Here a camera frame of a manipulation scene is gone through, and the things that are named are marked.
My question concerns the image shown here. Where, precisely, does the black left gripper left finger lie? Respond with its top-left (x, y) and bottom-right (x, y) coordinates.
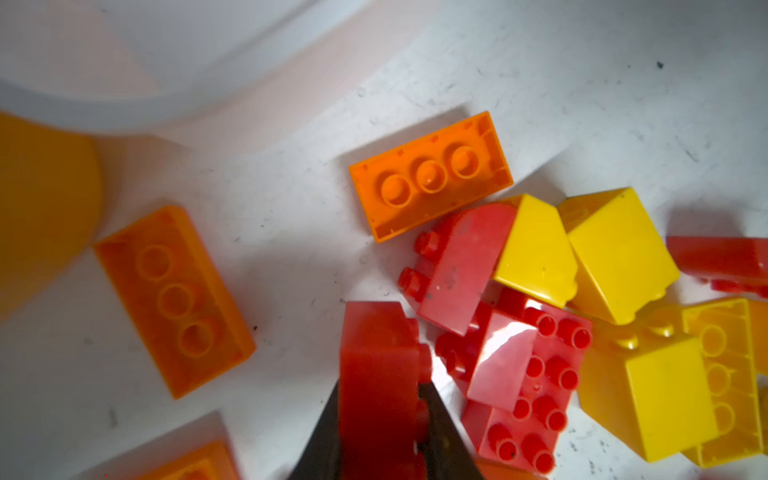
top-left (288, 382), bottom-right (341, 480)

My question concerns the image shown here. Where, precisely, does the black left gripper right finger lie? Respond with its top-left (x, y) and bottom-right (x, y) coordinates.
top-left (419, 383), bottom-right (484, 480)

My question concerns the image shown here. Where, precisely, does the orange lego brick near arm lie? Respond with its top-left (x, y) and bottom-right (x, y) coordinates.
top-left (131, 439), bottom-right (241, 480)

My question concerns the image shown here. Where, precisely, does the orange lego brick upturned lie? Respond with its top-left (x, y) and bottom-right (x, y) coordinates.
top-left (93, 205), bottom-right (256, 399)

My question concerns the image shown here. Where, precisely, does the red lego brick pile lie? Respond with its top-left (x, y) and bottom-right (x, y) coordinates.
top-left (398, 203), bottom-right (518, 335)

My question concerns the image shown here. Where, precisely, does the yellow lego brick front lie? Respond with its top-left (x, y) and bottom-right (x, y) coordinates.
top-left (577, 319), bottom-right (719, 462)

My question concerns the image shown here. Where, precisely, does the yellow lego brick pile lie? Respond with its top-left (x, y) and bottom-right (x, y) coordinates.
top-left (493, 194), bottom-right (578, 308)

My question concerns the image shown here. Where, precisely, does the yellow lego brick large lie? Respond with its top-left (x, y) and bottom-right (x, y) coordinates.
top-left (557, 187), bottom-right (680, 325)

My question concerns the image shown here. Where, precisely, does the orange lego brick right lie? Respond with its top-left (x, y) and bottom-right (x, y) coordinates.
top-left (349, 111), bottom-right (514, 243)

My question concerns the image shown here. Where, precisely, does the small yellow lego brick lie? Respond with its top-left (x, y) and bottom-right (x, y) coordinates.
top-left (681, 297), bottom-right (764, 468)

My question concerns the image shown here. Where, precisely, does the yellow plastic container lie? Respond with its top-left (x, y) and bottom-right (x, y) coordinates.
top-left (1, 113), bottom-right (103, 318)

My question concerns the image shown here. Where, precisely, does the white plastic container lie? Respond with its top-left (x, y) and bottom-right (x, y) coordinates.
top-left (1, 1), bottom-right (437, 151)

